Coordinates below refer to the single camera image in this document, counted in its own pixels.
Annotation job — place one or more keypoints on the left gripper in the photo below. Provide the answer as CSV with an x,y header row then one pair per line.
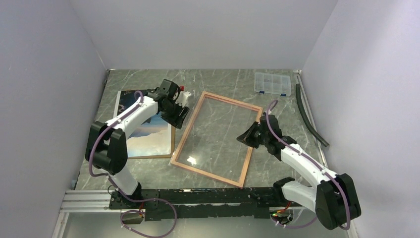
x,y
178,120

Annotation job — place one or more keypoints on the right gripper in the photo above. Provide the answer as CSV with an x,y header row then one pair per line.
x,y
247,137

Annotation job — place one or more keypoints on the seascape photo print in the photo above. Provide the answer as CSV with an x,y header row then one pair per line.
x,y
144,131

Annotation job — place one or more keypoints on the clear acrylic sheet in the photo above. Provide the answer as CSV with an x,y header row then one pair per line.
x,y
218,139

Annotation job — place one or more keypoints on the pink picture frame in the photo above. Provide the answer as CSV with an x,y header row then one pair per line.
x,y
183,141

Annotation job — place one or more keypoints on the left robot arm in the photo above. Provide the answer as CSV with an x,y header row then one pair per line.
x,y
106,150

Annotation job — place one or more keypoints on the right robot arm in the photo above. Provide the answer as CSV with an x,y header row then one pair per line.
x,y
331,196

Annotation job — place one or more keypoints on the brown backing board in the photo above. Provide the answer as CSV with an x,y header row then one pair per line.
x,y
173,141

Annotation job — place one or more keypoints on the clear plastic organizer box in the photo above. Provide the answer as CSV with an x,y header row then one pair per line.
x,y
266,83

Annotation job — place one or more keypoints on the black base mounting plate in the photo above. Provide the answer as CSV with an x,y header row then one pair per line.
x,y
159,204

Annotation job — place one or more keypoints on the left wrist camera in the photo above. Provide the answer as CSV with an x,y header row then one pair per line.
x,y
182,97

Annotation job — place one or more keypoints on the aluminium extrusion rail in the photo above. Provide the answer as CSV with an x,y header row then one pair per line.
x,y
87,201

